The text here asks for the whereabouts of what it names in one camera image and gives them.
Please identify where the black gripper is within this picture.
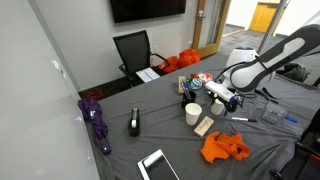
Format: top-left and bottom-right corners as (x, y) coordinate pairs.
(210, 93), (243, 114)

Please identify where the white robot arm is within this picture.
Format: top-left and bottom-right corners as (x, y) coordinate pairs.
(205, 24), (320, 113)

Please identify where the left white paper cup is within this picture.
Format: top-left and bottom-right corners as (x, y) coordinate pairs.
(185, 103), (202, 125)

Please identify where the black pen cup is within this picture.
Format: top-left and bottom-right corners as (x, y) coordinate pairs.
(181, 91), (196, 109)

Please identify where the blue marker in cup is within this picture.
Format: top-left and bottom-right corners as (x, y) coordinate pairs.
(181, 81), (192, 99)

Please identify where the blue small object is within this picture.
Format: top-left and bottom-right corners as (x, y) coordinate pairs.
(285, 116), (298, 123)

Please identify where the black white marker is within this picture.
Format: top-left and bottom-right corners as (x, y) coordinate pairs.
(231, 117), (257, 122)

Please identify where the red white snack pack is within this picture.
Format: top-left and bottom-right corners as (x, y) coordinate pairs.
(199, 73), (213, 83)

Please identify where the teal round tin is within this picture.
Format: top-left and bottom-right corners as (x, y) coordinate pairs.
(189, 78), (203, 90)

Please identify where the grey tablecloth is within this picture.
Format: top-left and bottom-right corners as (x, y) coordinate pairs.
(84, 53), (320, 180)

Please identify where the orange cloth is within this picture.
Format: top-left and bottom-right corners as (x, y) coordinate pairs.
(200, 131), (250, 163)

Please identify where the long wooden block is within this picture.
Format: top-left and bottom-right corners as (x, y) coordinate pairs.
(178, 76), (186, 94)

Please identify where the clear plastic box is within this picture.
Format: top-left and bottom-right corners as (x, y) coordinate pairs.
(261, 100), (290, 125)

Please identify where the orange bag on floor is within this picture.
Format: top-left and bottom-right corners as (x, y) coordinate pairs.
(157, 49), (200, 73)

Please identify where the white paper on chair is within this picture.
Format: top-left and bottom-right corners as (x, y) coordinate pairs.
(136, 67), (159, 83)

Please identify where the wooden door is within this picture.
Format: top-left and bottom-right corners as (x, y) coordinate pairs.
(192, 0), (231, 58)

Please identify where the white framed tablet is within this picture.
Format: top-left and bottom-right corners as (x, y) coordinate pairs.
(137, 149), (180, 180)

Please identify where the black office chair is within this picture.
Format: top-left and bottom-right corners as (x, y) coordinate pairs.
(113, 30), (171, 87)

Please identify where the purple folded umbrella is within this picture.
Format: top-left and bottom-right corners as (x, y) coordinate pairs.
(78, 99), (111, 155)

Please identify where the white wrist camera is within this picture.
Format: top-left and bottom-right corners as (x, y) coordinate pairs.
(205, 81), (236, 102)

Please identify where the wall mounted television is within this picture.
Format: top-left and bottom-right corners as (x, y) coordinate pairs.
(110, 0), (186, 23)

